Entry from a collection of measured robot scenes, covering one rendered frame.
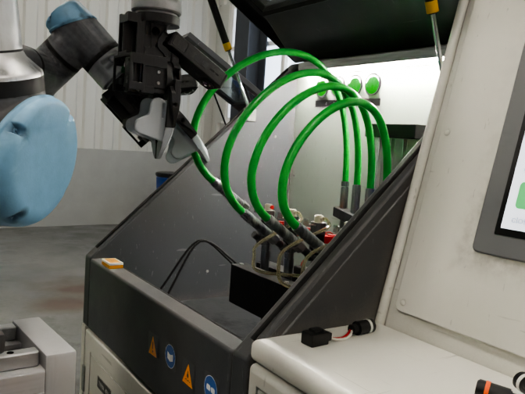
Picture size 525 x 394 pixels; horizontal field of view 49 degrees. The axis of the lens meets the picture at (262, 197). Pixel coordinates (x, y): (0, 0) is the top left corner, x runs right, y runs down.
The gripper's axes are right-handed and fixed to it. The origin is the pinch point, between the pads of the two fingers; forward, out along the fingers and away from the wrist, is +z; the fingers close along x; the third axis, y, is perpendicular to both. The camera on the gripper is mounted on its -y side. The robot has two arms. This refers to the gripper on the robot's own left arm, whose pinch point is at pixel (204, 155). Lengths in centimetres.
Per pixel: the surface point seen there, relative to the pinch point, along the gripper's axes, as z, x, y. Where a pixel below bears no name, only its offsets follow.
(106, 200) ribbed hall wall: -18, -692, -80
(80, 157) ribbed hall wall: -80, -668, -90
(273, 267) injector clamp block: 26.5, -8.1, 2.6
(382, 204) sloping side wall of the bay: 22.0, 29.1, -6.1
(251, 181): 7.7, 15.0, 2.0
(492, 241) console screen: 31, 44, -7
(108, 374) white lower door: 21, -23, 40
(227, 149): 1.7, 8.5, -1.0
